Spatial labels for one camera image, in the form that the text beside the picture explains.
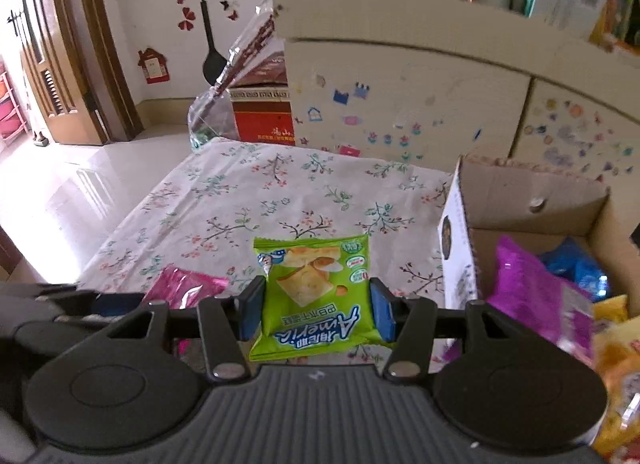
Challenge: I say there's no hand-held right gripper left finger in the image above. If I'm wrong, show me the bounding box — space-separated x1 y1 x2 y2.
106 275 267 381

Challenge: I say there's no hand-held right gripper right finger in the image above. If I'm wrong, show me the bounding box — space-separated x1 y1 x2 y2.
369 278 507 378

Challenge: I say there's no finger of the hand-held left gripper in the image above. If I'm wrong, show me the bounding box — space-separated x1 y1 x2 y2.
50 289 152 325

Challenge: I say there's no green snack packet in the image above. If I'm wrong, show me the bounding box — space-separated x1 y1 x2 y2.
249 235 389 363

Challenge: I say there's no brown cardboard box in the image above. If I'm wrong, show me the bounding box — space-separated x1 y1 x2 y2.
437 154 640 350

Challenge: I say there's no blue snack packet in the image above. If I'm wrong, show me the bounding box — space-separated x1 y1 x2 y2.
539 238 612 303

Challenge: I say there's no pink snack packet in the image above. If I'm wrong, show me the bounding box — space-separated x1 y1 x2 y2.
142 266 229 311

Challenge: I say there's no purple snack packet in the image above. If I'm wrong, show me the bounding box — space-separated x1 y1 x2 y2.
486 236 597 361

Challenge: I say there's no red cardboard box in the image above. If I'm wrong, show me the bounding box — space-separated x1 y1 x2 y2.
227 51 297 145

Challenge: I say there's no clear plastic bag with sticks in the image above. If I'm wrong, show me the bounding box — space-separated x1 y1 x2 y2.
187 0 282 153

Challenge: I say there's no pink shelf rack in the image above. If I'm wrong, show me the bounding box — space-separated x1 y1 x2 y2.
0 70 27 145

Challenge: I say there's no yellow snack packet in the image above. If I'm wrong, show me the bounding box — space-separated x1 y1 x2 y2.
593 295 629 325
590 323 640 461

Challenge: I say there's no cream cabinet with stickers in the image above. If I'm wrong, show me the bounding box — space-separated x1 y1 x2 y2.
271 0 640 185

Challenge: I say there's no red house wall sticker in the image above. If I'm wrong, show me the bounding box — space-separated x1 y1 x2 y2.
137 47 171 85

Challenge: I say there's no black flower vase wall sticker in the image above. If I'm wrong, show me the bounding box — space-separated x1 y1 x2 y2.
172 0 242 86

